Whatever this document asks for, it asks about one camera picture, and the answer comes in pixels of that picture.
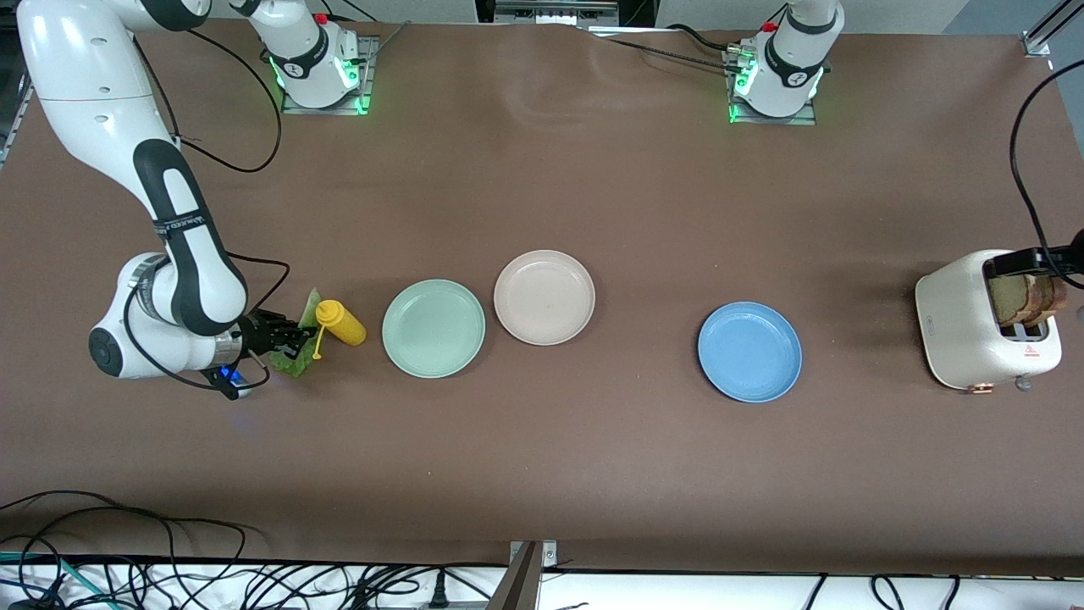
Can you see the grey metal equipment box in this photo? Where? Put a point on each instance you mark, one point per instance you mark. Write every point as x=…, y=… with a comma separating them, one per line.
x=555, y=13

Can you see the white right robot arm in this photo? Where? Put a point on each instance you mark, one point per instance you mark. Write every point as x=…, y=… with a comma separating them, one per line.
x=186, y=254

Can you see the light green round plate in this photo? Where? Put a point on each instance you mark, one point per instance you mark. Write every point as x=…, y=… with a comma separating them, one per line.
x=434, y=329

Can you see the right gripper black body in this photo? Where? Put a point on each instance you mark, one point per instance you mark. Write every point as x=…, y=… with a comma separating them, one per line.
x=257, y=332

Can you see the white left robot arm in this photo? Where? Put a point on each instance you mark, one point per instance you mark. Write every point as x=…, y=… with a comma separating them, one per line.
x=788, y=59

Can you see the blue round plate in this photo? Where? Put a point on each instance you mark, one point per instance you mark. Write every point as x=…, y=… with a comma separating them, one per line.
x=749, y=352

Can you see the beige round plate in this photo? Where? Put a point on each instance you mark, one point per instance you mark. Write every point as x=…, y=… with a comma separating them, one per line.
x=544, y=297

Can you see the aluminium frame rail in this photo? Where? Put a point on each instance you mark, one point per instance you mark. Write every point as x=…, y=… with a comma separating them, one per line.
x=13, y=127
x=1037, y=41

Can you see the green lettuce leaf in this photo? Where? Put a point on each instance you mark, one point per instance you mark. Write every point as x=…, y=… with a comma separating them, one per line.
x=288, y=367

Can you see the black power plug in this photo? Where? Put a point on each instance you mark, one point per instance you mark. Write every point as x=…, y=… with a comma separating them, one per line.
x=438, y=589

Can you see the grey metal bracket post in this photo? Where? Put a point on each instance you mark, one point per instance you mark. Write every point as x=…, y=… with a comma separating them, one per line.
x=521, y=585

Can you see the cream white toaster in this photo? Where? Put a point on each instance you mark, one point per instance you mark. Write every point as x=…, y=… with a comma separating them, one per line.
x=957, y=322

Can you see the yellow mustard squeeze bottle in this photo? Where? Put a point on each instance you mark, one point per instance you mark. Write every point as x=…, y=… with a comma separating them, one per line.
x=343, y=324

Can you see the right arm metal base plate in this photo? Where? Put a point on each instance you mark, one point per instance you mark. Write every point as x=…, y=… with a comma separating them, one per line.
x=368, y=76

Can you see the brown bread slice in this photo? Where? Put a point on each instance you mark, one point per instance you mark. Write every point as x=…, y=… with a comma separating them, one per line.
x=1008, y=301
x=1054, y=296

